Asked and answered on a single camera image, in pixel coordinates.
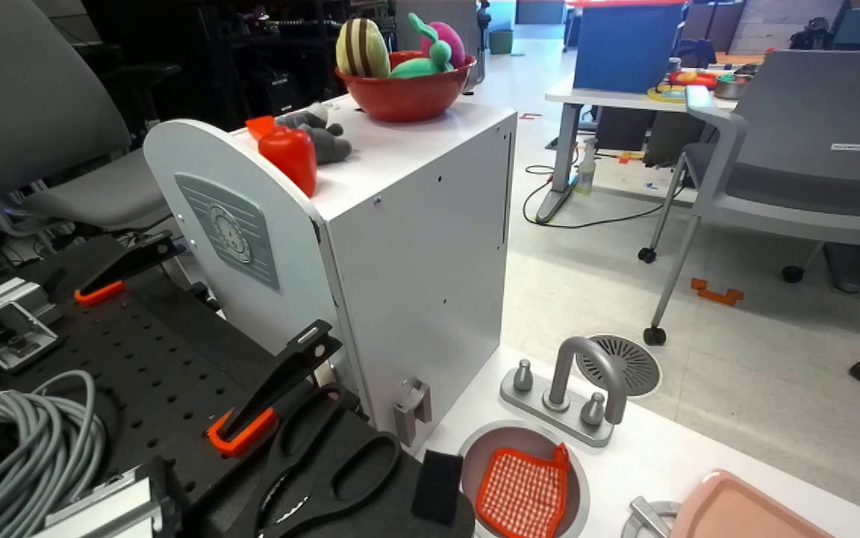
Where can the black perforated table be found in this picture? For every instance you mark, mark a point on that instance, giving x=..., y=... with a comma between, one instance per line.
x=106, y=411

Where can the yellow striped plush ball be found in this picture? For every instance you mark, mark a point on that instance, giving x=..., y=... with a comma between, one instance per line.
x=361, y=48

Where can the grey toy faucet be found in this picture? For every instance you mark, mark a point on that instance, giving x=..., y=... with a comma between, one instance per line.
x=581, y=395

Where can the grey plush bear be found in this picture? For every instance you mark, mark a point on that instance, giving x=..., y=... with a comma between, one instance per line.
x=327, y=136

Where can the magenta plush toy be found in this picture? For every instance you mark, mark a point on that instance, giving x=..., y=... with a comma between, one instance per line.
x=451, y=39

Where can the pink toy cutting board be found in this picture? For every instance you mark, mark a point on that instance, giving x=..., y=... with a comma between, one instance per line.
x=726, y=506

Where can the red toy pepper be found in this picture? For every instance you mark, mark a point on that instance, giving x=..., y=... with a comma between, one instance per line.
x=293, y=154

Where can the red bowl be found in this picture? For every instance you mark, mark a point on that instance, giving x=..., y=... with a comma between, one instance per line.
x=406, y=101

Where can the orange rectangular block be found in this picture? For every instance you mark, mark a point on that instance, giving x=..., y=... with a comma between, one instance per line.
x=260, y=126

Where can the orange toy strainer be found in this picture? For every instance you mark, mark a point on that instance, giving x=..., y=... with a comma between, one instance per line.
x=524, y=495

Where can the orange black clamp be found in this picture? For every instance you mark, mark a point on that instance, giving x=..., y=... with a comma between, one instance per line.
x=242, y=429
x=110, y=278

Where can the grey office chair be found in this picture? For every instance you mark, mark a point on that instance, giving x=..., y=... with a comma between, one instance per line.
x=787, y=156

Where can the green plush toy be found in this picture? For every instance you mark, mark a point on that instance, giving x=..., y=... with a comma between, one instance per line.
x=434, y=62

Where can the white desk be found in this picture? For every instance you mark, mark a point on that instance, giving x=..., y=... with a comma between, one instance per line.
x=618, y=121

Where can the round floor drain cover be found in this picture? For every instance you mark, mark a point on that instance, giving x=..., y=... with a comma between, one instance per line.
x=630, y=361

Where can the white toy cabinet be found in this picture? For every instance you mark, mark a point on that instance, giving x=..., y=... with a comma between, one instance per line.
x=402, y=246

